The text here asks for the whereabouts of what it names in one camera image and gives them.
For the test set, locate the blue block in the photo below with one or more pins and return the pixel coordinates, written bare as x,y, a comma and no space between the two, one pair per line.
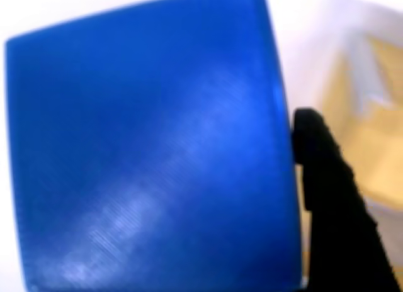
141,147

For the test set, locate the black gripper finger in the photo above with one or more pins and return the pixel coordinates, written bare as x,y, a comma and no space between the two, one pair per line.
337,229

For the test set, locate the yellow cardboard box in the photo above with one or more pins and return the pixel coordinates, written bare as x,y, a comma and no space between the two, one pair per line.
378,141

